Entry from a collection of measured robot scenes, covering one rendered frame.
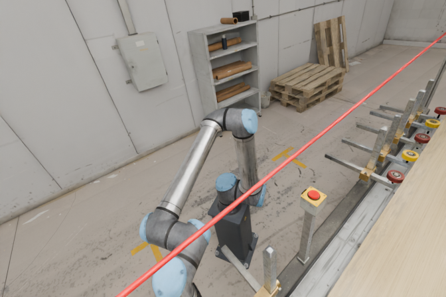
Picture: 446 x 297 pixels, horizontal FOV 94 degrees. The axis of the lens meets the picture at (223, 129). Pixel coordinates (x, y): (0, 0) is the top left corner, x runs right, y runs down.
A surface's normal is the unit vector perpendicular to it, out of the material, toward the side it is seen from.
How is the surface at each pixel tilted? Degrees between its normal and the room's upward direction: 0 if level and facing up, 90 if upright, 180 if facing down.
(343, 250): 0
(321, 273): 0
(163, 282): 5
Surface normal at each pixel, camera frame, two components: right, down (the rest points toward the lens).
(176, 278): -0.14, -0.76
